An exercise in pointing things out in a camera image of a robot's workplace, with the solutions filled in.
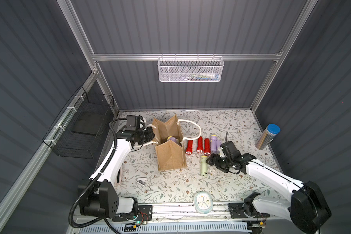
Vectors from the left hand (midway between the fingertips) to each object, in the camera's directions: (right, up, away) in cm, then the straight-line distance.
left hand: (156, 135), depth 82 cm
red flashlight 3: (+32, -11, +12) cm, 36 cm away
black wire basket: (-38, +2, -10) cm, 39 cm away
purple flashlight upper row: (+37, -4, +18) cm, 41 cm away
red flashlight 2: (+27, -9, +15) cm, 32 cm away
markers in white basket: (+29, +37, +10) cm, 48 cm away
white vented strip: (+33, -44, -12) cm, 56 cm away
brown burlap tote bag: (+8, -3, -6) cm, 10 cm away
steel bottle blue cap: (+66, 0, +4) cm, 66 cm away
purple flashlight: (+8, -3, +11) cm, 14 cm away
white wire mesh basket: (+23, +53, +42) cm, 72 cm away
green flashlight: (+28, -19, +6) cm, 34 cm away
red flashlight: (+20, -9, +15) cm, 27 cm away
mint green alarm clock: (+26, -34, -7) cm, 43 cm away
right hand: (+32, -17, +2) cm, 36 cm away
